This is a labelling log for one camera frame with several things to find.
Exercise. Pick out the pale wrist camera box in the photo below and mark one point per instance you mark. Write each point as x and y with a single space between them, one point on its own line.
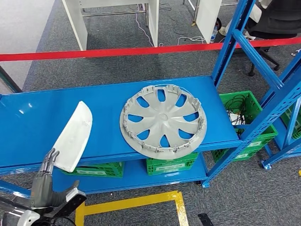
75 198

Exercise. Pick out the red barrier tape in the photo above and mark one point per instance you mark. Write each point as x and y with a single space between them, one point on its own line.
118 51

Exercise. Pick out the blue metal shelf rack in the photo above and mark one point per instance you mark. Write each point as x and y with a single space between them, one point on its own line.
105 106
291 124

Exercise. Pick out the green plastic crate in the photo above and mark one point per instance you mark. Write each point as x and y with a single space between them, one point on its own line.
101 170
171 166
297 128

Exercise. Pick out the white desk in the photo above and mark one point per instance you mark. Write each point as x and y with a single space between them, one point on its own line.
75 21

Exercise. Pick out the grey wheel hubcap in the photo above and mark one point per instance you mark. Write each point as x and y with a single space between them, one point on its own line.
164 120

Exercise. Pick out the white desk side panel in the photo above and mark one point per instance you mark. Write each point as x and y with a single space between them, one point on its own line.
207 18

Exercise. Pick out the white curved plastic part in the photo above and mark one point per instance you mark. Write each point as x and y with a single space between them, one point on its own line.
72 137

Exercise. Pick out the dark metal post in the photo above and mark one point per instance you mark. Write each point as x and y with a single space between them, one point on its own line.
9 81

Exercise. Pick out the clear plastic bottle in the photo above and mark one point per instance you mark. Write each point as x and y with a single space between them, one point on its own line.
213 34

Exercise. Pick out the black office chair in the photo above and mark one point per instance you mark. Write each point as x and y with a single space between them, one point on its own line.
274 21

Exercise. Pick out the small white box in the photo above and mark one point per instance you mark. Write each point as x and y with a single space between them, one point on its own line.
236 119

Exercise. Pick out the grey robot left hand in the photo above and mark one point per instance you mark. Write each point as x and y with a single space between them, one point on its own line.
42 190

